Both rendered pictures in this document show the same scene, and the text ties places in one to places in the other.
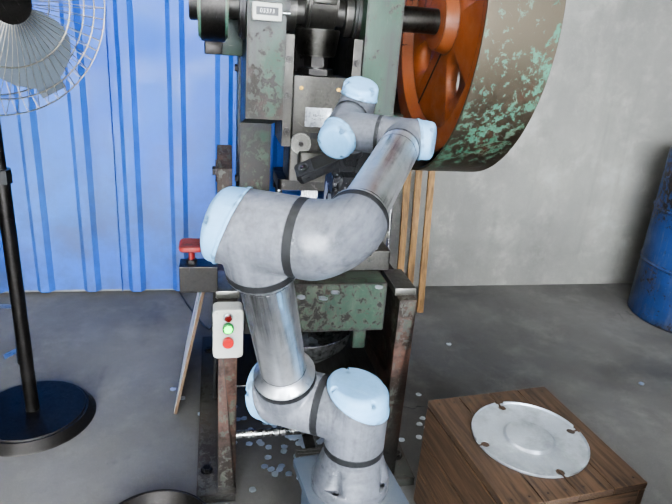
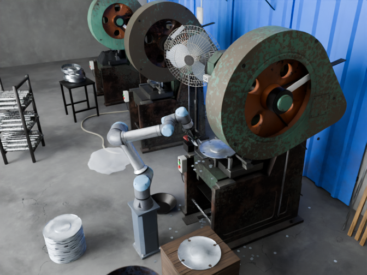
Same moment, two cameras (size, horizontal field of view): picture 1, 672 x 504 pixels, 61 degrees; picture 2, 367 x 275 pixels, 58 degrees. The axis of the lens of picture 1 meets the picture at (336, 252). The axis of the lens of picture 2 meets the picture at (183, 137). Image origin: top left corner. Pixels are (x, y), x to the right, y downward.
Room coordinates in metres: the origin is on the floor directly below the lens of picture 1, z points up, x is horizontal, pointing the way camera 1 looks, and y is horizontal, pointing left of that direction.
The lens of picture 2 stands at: (0.79, -2.06, 2.07)
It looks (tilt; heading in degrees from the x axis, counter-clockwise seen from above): 28 degrees down; 78
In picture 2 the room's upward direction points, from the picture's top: 1 degrees counter-clockwise
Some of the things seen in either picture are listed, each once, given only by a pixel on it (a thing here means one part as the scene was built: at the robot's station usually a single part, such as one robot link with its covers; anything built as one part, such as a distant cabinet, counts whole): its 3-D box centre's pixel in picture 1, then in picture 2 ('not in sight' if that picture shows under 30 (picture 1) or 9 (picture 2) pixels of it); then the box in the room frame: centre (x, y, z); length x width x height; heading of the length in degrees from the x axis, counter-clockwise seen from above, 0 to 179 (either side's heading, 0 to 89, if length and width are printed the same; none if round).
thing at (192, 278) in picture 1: (199, 293); (188, 151); (1.36, 0.35, 0.62); 0.10 x 0.06 x 0.20; 103
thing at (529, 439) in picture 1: (529, 436); (199, 252); (1.22, -0.53, 0.35); 0.29 x 0.29 x 0.01
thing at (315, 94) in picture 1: (314, 125); not in sight; (1.62, 0.09, 1.04); 0.17 x 0.15 x 0.30; 13
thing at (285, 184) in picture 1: (308, 182); not in sight; (1.66, 0.10, 0.86); 0.20 x 0.16 x 0.05; 103
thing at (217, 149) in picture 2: not in sight; (218, 148); (1.53, 0.07, 0.78); 0.29 x 0.29 x 0.01
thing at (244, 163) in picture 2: not in sight; (243, 157); (1.69, -0.07, 0.76); 0.17 x 0.06 x 0.10; 103
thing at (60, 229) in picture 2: not in sight; (62, 226); (0.27, 0.07, 0.25); 0.29 x 0.29 x 0.01
